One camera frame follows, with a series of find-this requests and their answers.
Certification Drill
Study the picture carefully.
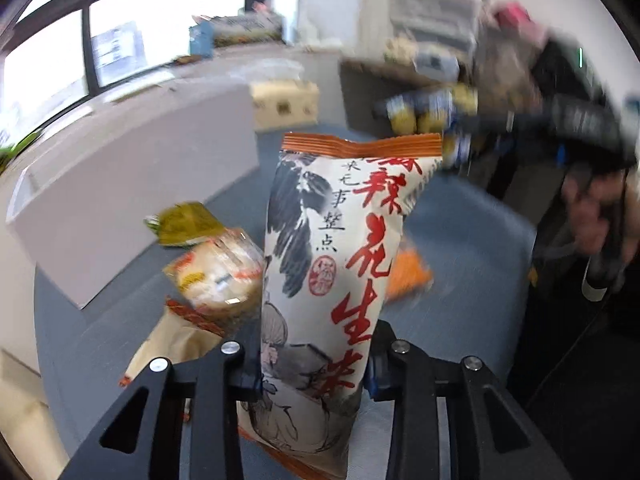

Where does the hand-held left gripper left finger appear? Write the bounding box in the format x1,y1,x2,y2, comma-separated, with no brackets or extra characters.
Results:
57,320,263,480

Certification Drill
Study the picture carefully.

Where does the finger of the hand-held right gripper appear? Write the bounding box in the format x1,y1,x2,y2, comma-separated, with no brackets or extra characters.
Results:
450,135,567,167
445,107,561,142

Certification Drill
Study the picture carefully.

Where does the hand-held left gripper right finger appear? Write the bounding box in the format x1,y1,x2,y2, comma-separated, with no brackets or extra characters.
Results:
362,319,571,480

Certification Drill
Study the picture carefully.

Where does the white ink-drawing peanut packet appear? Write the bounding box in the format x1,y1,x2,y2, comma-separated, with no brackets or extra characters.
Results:
237,132,445,480

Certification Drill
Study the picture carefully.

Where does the white cardboard box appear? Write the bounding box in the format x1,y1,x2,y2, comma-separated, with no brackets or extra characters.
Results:
5,80,261,311

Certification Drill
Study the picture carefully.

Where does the person's right hand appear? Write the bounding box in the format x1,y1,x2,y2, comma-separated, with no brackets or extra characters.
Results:
560,167,640,257

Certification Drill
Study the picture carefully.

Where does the clear plastic container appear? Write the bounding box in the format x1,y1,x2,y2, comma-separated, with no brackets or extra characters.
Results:
475,25,542,111

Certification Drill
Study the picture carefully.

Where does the brown paper snack packet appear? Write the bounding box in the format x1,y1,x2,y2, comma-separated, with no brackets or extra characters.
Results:
119,297,233,392

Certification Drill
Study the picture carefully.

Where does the white black-rimmed case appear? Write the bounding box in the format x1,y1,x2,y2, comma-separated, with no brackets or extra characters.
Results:
415,50,459,82

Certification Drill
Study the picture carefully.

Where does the orange snack packet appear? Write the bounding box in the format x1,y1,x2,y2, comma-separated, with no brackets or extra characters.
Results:
387,245,435,303

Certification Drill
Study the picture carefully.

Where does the pink box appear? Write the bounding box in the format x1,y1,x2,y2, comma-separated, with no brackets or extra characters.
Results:
492,2,546,41

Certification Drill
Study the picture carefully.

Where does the round rice cracker packet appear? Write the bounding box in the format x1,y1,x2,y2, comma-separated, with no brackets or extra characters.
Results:
162,227,266,333

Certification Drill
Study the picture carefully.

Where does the clear plastic drawer unit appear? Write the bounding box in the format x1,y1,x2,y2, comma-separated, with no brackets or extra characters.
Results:
387,0,481,56

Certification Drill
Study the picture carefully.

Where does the white green printed box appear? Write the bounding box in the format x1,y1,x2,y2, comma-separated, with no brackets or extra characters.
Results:
385,35,417,62

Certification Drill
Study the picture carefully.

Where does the olive yellow snack packet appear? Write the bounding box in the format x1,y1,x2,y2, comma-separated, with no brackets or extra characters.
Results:
144,201,227,247

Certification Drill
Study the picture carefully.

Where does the yellow tissue pack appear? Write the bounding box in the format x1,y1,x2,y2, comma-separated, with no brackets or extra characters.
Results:
250,80,321,131

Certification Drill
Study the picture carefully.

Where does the printed tissue box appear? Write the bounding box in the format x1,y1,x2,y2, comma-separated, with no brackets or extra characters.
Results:
210,12,283,47

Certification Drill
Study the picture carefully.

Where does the blue carton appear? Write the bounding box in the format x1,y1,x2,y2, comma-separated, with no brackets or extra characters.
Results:
189,22,216,57

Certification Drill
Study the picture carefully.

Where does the black window frame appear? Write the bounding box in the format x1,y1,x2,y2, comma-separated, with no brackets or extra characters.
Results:
0,0,301,126

